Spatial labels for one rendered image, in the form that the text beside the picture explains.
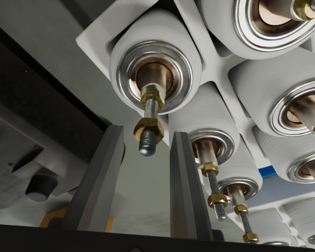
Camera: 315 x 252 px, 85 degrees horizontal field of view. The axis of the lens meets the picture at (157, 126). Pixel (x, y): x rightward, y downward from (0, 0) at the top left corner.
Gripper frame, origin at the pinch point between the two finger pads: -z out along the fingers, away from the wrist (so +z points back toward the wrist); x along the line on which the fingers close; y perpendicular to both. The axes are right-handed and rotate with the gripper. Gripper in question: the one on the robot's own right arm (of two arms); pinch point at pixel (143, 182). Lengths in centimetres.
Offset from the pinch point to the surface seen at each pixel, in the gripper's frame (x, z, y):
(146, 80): 0.7, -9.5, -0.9
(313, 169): -23.3, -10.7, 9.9
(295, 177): -22.8, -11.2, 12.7
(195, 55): -3.6, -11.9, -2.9
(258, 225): -32, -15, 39
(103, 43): 6.9, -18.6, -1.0
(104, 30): 6.6, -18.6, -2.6
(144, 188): -1, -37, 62
